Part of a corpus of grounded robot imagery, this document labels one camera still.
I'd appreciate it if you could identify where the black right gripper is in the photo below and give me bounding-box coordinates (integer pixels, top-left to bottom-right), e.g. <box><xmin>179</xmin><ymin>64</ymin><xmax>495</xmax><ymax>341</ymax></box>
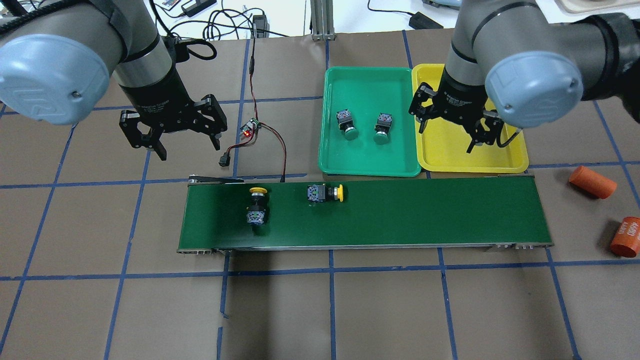
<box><xmin>407</xmin><ymin>70</ymin><xmax>506</xmax><ymax>154</ymax></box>

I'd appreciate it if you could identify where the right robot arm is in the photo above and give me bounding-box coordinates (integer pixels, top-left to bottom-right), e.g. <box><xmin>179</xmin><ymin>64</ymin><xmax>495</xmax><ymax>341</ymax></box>
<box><xmin>407</xmin><ymin>0</ymin><xmax>640</xmax><ymax>153</ymax></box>

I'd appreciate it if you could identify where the green push button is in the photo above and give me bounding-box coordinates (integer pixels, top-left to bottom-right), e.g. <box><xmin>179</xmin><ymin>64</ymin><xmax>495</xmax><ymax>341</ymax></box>
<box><xmin>336</xmin><ymin>109</ymin><xmax>359</xmax><ymax>141</ymax></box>
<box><xmin>373</xmin><ymin>112</ymin><xmax>393</xmax><ymax>145</ymax></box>

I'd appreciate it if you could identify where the plain orange cylinder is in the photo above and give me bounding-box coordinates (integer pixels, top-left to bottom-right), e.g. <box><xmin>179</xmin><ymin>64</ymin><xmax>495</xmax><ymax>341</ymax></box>
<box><xmin>568</xmin><ymin>165</ymin><xmax>618</xmax><ymax>199</ymax></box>

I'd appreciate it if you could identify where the black barrel plug connector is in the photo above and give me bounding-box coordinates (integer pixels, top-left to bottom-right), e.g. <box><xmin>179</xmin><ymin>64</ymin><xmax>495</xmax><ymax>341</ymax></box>
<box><xmin>218</xmin><ymin>153</ymin><xmax>230</xmax><ymax>167</ymax></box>

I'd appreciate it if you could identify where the yellow push button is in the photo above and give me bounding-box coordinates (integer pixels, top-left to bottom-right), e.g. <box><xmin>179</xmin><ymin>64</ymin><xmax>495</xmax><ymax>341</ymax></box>
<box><xmin>246</xmin><ymin>187</ymin><xmax>268</xmax><ymax>226</ymax></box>
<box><xmin>307</xmin><ymin>184</ymin><xmax>345</xmax><ymax>203</ymax></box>

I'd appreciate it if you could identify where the small green circuit board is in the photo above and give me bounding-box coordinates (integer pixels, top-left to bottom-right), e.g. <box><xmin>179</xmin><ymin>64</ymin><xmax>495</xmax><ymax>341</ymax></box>
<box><xmin>240</xmin><ymin>117</ymin><xmax>262</xmax><ymax>139</ymax></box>

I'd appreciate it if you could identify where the aluminium frame post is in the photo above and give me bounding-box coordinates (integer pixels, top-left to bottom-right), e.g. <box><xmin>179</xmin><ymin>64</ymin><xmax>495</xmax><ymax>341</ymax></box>
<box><xmin>310</xmin><ymin>0</ymin><xmax>336</xmax><ymax>42</ymax></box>

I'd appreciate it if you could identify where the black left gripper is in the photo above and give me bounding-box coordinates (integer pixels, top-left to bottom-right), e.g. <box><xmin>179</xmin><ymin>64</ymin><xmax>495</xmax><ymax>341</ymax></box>
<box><xmin>118</xmin><ymin>75</ymin><xmax>228</xmax><ymax>161</ymax></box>

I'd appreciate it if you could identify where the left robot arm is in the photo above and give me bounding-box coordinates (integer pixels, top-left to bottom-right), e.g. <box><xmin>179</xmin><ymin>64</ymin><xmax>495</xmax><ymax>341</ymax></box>
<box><xmin>0</xmin><ymin>0</ymin><xmax>227</xmax><ymax>161</ymax></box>

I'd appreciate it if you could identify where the green conveyor belt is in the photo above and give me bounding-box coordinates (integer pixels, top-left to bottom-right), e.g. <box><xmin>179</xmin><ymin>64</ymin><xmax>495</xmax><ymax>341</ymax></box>
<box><xmin>177</xmin><ymin>175</ymin><xmax>553</xmax><ymax>255</ymax></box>

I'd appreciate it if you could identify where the green plastic tray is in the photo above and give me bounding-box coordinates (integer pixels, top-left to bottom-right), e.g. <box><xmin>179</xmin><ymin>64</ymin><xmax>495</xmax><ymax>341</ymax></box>
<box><xmin>318</xmin><ymin>66</ymin><xmax>421</xmax><ymax>178</ymax></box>

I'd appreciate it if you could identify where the teach pendant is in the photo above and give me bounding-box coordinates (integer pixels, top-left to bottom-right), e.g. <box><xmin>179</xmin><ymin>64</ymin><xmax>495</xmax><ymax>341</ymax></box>
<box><xmin>422</xmin><ymin>0</ymin><xmax>462</xmax><ymax>10</ymax></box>

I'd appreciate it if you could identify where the orange cylinder with white text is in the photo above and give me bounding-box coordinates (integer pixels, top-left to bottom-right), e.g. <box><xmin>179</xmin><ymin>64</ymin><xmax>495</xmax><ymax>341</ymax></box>
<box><xmin>609</xmin><ymin>216</ymin><xmax>640</xmax><ymax>258</ymax></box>

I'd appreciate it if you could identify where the black power adapter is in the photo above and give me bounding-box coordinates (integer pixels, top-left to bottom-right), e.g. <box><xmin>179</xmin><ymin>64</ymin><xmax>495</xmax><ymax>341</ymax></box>
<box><xmin>408</xmin><ymin>12</ymin><xmax>444</xmax><ymax>30</ymax></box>

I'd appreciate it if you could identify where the red and black wire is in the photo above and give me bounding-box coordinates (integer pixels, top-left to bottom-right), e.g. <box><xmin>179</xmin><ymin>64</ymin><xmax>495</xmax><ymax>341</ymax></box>
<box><xmin>225</xmin><ymin>30</ymin><xmax>288</xmax><ymax>183</ymax></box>

